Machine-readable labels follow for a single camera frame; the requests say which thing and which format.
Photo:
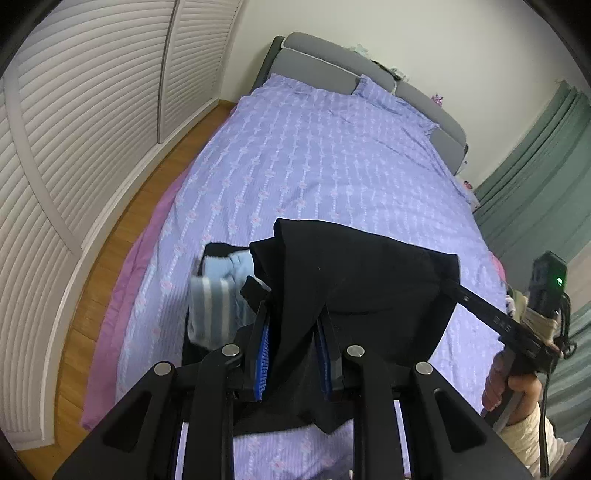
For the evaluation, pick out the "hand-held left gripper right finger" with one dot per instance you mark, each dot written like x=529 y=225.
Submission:
x=325 y=364

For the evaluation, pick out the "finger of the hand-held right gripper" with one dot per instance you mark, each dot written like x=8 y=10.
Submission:
x=485 y=311

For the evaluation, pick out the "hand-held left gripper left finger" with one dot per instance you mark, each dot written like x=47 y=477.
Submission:
x=263 y=360

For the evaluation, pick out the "black pants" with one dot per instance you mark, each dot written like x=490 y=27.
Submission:
x=360 y=286

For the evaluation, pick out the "person's right forearm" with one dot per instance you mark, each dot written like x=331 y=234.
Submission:
x=526 y=443

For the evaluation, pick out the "person's right hand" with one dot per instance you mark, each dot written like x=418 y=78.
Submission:
x=521 y=393

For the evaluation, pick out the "blue white striped garment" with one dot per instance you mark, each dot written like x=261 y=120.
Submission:
x=212 y=309

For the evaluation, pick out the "light blue folded garment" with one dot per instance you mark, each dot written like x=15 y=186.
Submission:
x=228 y=266

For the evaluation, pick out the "green curtain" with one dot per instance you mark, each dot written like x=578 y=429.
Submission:
x=531 y=184

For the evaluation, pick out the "white bedside table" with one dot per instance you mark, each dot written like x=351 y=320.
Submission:
x=472 y=196

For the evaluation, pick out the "pink blanket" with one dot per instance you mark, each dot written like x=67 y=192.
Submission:
x=120 y=323

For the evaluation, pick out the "bed with purple bedspread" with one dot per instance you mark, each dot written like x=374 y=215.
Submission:
x=323 y=161

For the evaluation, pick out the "small purple toy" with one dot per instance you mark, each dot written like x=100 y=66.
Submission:
x=437 y=98

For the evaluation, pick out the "purple floral pillow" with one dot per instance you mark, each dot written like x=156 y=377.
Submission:
x=392 y=104

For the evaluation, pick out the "white louvred wardrobe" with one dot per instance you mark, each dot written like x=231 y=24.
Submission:
x=92 y=115

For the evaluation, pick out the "grey upholstered headboard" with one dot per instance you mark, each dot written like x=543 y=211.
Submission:
x=323 y=55

